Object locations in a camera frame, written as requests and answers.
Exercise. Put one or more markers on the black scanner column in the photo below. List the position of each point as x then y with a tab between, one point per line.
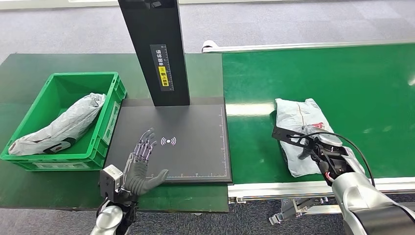
142	32

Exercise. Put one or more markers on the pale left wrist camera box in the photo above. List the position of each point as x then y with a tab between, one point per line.
110	180

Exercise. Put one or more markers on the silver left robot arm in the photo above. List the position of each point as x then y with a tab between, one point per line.
108	220

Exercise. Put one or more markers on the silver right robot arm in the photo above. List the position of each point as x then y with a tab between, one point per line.
363	201

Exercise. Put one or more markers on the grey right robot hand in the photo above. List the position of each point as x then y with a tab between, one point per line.
329	140

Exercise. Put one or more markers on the green conveyor belt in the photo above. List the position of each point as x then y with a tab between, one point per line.
356	97

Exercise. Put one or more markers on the aluminium conveyor frame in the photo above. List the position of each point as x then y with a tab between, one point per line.
275	189

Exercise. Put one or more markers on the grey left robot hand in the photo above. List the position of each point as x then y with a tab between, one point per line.
137	180

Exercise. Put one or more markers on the grey package with black print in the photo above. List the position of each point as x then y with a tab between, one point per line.
64	126

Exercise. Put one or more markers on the grey package with red print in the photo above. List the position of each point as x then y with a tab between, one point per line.
298	113

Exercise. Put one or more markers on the green plastic crate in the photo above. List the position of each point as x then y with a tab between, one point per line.
84	79

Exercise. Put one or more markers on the black scanner base plate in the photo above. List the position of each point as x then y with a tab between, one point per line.
194	155

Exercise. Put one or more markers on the ruler label with yellow sticker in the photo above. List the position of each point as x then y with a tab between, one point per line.
163	76

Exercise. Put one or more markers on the dark green table mat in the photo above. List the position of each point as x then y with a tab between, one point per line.
32	194

